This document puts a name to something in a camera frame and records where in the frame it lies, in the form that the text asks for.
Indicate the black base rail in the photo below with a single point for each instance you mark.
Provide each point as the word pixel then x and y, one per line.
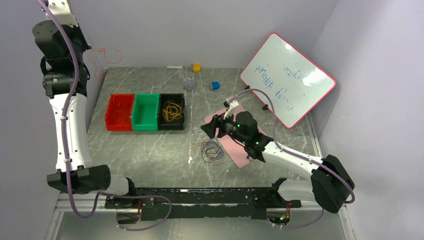
pixel 195 203

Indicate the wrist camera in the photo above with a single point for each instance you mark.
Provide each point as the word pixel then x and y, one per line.
pixel 61 10
pixel 231 106

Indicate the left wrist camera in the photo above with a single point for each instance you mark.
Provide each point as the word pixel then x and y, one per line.
pixel 61 10

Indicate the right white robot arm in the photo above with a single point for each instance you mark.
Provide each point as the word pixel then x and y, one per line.
pixel 325 182

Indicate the white marker pen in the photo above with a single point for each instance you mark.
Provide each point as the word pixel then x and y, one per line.
pixel 174 67

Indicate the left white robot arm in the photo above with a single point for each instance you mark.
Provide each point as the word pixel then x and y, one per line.
pixel 65 78

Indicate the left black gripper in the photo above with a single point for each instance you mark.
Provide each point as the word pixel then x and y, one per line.
pixel 77 30

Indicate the pink clipboard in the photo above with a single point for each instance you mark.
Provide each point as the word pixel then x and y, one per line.
pixel 242 154

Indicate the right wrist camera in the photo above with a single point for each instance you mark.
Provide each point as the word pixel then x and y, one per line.
pixel 231 106

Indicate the red plastic bin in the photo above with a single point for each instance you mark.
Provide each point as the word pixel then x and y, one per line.
pixel 118 113

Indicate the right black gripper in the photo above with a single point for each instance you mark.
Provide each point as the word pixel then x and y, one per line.
pixel 210 129

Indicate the black plastic bin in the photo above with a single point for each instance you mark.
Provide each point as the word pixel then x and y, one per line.
pixel 171 111

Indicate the green plastic bin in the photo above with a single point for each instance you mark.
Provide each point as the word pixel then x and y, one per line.
pixel 144 116

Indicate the pink framed whiteboard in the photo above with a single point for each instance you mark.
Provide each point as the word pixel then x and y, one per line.
pixel 292 85

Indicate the yellow cube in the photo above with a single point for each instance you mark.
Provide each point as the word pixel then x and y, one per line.
pixel 196 68

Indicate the blue block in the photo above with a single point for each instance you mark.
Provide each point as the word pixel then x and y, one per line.
pixel 215 85

